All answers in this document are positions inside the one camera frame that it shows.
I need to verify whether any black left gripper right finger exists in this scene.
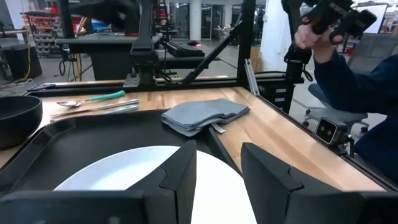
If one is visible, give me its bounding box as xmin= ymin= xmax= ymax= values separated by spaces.
xmin=241 ymin=142 xmax=341 ymax=224

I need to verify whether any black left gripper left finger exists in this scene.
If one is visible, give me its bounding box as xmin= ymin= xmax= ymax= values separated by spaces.
xmin=126 ymin=139 xmax=197 ymax=224

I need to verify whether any white round plate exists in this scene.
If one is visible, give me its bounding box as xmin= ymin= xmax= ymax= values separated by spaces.
xmin=52 ymin=145 xmax=257 ymax=224

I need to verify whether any grey napkin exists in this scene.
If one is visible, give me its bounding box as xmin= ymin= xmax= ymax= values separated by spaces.
xmin=160 ymin=98 xmax=251 ymax=138

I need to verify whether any silver fork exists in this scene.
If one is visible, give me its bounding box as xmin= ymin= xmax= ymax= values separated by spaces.
xmin=49 ymin=105 xmax=140 ymax=121

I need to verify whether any black plastic tray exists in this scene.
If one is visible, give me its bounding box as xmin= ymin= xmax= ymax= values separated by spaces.
xmin=0 ymin=108 xmax=243 ymax=200

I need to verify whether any black bowl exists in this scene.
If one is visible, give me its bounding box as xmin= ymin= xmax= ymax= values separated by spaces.
xmin=0 ymin=95 xmax=44 ymax=149

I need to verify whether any grey office chair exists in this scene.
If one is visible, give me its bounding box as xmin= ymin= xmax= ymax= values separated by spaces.
xmin=303 ymin=32 xmax=398 ymax=133

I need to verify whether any dark desk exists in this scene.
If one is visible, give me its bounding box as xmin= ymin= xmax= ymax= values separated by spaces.
xmin=155 ymin=49 xmax=221 ymax=71

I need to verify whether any person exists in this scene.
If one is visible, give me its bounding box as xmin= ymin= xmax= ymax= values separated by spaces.
xmin=307 ymin=49 xmax=398 ymax=187

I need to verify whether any grey desk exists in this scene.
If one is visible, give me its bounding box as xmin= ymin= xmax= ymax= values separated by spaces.
xmin=55 ymin=35 xmax=165 ymax=82

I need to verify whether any person's hand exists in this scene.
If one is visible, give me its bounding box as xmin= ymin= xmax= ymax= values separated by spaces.
xmin=294 ymin=22 xmax=335 ymax=52

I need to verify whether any white pillar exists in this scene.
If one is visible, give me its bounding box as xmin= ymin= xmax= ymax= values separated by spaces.
xmin=259 ymin=0 xmax=295 ymax=72

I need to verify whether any black bin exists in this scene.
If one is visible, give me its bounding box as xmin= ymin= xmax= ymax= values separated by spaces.
xmin=0 ymin=45 xmax=43 ymax=82

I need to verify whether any shelf with red bins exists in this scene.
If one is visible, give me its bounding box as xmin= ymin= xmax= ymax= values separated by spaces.
xmin=20 ymin=11 xmax=60 ymax=57

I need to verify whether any grey table-level camera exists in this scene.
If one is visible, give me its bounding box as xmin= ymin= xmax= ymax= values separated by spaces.
xmin=315 ymin=117 xmax=355 ymax=156

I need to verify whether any black metal table frame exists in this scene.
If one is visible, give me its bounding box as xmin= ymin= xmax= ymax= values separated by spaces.
xmin=26 ymin=0 xmax=398 ymax=192

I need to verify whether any yellow cable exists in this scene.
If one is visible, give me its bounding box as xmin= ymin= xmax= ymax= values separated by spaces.
xmin=9 ymin=32 xmax=34 ymax=86

